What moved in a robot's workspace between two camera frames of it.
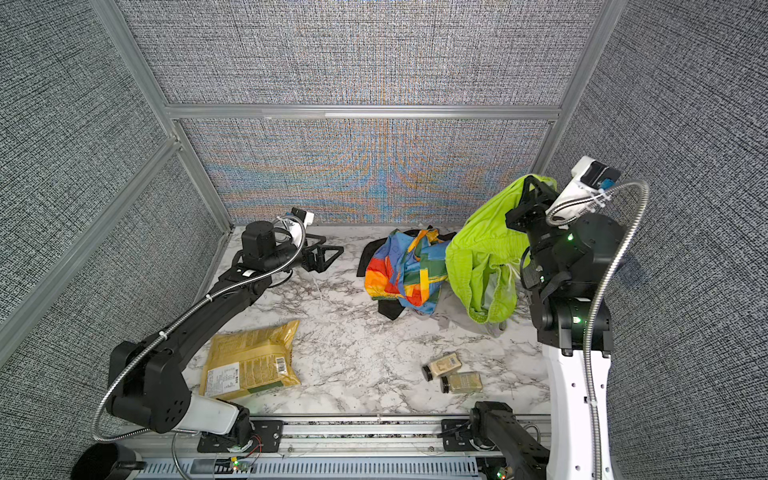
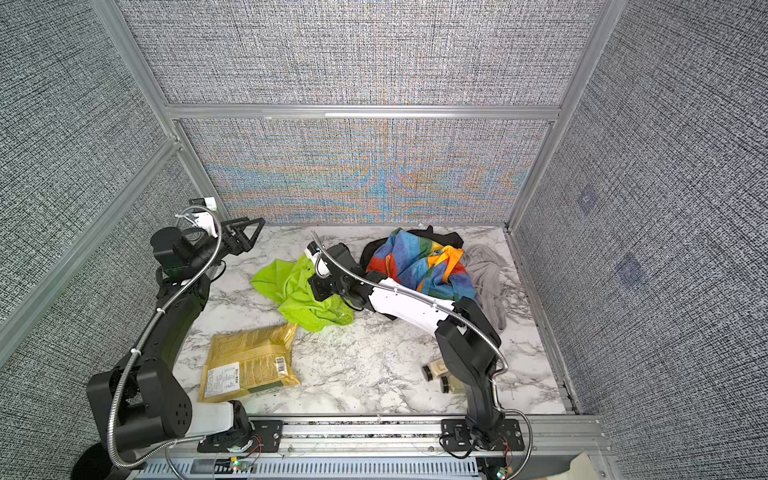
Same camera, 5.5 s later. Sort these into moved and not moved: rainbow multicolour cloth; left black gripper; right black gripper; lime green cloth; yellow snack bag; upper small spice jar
Moved: right black gripper; left black gripper; lime green cloth
Not moved: rainbow multicolour cloth; upper small spice jar; yellow snack bag
